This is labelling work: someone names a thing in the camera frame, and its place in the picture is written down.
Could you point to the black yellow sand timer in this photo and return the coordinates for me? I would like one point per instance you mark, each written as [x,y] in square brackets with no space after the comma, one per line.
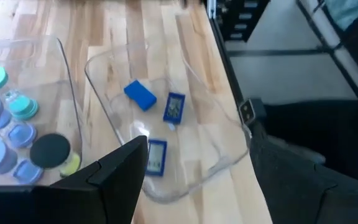
[50,151]

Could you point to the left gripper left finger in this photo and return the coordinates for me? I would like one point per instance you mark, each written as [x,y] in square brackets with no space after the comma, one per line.
[120,193]

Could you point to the blue rectangular block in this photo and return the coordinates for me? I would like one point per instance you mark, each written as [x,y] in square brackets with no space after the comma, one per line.
[140,95]

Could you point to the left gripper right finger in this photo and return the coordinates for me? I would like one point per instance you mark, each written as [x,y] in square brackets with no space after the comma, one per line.
[291,196]

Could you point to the white metal beam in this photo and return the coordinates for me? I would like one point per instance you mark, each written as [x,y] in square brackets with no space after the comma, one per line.
[323,23]

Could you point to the blue digital clock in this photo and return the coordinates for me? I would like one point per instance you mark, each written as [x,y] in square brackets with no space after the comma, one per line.
[156,157]

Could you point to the black aluminium table frame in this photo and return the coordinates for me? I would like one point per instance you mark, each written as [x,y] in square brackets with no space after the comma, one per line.
[226,59]

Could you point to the clear plastic bin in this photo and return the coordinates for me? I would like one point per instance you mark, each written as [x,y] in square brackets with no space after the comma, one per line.
[197,149]
[42,62]

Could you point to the dark purple tray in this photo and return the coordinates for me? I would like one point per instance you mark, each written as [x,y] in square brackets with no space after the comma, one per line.
[174,107]

